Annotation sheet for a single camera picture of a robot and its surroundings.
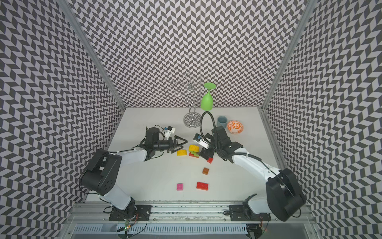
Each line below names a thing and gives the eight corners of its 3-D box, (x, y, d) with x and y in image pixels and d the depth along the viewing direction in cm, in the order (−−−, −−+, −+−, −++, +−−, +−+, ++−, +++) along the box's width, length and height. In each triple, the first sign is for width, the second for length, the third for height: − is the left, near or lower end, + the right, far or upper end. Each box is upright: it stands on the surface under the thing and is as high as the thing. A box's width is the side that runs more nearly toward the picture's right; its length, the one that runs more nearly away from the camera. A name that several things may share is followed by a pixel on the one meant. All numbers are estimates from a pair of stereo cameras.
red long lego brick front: (196, 188, 83) (195, 187, 81) (197, 182, 85) (197, 181, 83) (208, 190, 82) (208, 189, 80) (208, 185, 84) (209, 183, 82)
